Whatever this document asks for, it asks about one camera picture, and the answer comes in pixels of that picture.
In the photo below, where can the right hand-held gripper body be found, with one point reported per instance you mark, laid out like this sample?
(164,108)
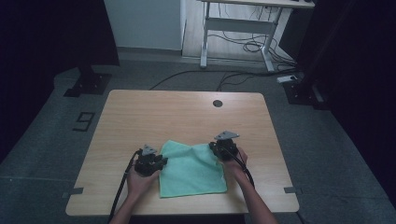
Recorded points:
(225,149)

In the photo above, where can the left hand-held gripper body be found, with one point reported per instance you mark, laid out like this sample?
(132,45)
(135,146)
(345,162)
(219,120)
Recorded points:
(146,165)

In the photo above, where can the green cloth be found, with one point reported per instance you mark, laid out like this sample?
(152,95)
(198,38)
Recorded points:
(190,174)

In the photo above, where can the person's right hand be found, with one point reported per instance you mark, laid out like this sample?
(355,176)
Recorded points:
(232,168)

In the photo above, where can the person's left hand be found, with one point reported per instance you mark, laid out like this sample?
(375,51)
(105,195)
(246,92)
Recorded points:
(138,185)

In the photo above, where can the black table grommet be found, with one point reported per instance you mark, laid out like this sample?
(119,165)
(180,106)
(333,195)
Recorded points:
(217,103)

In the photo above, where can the grey tape strip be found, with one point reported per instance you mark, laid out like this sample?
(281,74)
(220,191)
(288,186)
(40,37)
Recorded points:
(292,190)

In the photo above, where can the white power strip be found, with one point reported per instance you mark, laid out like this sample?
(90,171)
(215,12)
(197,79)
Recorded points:
(287,79)

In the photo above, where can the black stand base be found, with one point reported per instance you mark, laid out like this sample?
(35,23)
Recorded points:
(88,83)
(300,91)

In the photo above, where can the dark curtain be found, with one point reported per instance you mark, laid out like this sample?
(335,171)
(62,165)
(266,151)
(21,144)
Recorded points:
(46,46)
(358,77)

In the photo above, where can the white desk frame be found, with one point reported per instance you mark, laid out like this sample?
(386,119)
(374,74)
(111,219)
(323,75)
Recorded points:
(238,25)

